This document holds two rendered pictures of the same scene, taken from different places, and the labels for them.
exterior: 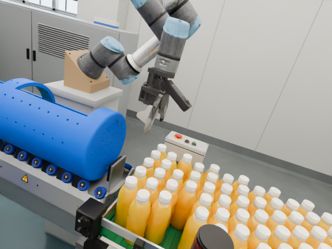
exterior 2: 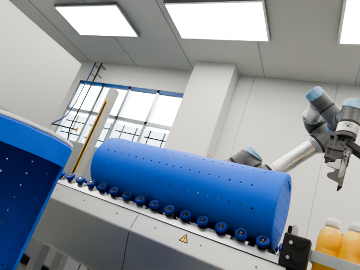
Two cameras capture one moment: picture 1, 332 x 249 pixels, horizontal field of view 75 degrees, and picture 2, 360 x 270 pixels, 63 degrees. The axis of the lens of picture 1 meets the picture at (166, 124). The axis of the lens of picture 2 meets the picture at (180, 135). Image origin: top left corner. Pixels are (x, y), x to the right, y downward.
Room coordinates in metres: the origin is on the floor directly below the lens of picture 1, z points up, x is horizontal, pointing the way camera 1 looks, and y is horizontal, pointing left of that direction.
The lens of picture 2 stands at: (-0.44, 0.31, 0.91)
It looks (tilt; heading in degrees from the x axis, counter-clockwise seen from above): 17 degrees up; 17
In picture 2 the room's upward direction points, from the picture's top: 20 degrees clockwise
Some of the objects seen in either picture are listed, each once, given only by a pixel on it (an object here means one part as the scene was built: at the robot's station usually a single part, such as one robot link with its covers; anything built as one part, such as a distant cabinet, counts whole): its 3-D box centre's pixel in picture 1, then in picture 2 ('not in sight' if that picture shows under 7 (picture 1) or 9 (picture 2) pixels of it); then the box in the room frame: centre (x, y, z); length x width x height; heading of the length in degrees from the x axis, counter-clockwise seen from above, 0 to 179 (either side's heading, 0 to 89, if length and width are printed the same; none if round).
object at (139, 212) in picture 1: (137, 218); (351, 260); (0.52, 0.01, 0.99); 0.07 x 0.07 x 0.19
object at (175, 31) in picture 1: (173, 39); (351, 113); (0.70, 0.04, 1.53); 0.09 x 0.08 x 0.11; 8
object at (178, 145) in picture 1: (185, 149); not in sight; (0.94, -0.12, 1.05); 0.20 x 0.10 x 0.10; 75
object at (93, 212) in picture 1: (92, 218); (295, 255); (0.51, 0.16, 0.95); 0.10 x 0.07 x 0.10; 165
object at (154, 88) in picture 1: (157, 88); (339, 149); (0.70, 0.06, 1.38); 0.09 x 0.08 x 0.12; 75
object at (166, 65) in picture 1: (166, 64); (346, 130); (0.70, 0.05, 1.46); 0.08 x 0.08 x 0.05
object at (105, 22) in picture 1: (106, 23); not in sight; (2.56, 0.91, 1.48); 0.24 x 0.12 x 0.08; 87
